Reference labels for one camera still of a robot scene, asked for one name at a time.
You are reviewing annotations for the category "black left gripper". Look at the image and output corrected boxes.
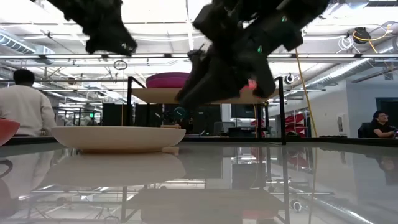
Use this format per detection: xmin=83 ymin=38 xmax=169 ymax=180
xmin=46 ymin=0 xmax=138 ymax=57

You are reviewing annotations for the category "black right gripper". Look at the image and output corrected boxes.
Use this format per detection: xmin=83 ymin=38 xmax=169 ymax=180
xmin=175 ymin=36 xmax=278 ymax=110

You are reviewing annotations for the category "red plate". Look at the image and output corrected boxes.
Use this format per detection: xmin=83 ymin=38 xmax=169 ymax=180
xmin=241 ymin=78 xmax=258 ymax=91

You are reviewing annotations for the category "cream plate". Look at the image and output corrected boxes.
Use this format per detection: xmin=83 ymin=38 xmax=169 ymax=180
xmin=51 ymin=125 xmax=187 ymax=154

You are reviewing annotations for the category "black-framed shelf with wooden top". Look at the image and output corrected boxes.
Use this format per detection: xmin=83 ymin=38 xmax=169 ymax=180
xmin=125 ymin=76 xmax=287 ymax=146

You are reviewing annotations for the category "teal round object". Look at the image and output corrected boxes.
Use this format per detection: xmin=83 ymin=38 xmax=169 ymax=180
xmin=173 ymin=106 xmax=187 ymax=121

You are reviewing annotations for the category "dark monitor screen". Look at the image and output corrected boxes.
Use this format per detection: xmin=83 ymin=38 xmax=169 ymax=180
xmin=231 ymin=104 xmax=256 ymax=119

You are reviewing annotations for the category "black partition panel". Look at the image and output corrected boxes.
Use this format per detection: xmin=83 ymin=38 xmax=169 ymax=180
xmin=102 ymin=102 xmax=125 ymax=127

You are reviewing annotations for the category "red rack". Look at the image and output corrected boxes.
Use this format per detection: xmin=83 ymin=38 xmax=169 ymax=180
xmin=284 ymin=113 xmax=307 ymax=134

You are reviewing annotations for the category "person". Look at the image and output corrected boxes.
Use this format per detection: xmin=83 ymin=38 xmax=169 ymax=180
xmin=368 ymin=110 xmax=398 ymax=139
xmin=0 ymin=68 xmax=57 ymax=138

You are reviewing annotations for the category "long ceiling light bar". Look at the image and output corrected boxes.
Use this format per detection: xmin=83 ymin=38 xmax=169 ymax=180
xmin=0 ymin=54 xmax=398 ymax=60

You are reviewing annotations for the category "red bowl at left edge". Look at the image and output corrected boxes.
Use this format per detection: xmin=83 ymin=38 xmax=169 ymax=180
xmin=0 ymin=118 xmax=21 ymax=147

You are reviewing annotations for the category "black office chair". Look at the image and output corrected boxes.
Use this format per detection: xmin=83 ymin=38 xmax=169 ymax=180
xmin=357 ymin=122 xmax=374 ymax=139

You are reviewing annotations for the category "silver ceiling duct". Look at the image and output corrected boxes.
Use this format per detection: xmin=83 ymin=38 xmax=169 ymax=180
xmin=0 ymin=32 xmax=55 ymax=65
xmin=306 ymin=37 xmax=398 ymax=91

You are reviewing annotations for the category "yellow hanging cable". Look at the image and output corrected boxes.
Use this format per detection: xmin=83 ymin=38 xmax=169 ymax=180
xmin=294 ymin=48 xmax=318 ymax=138

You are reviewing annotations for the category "black ceiling cable reel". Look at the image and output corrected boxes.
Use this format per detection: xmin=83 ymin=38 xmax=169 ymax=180
xmin=353 ymin=27 xmax=373 ymax=44

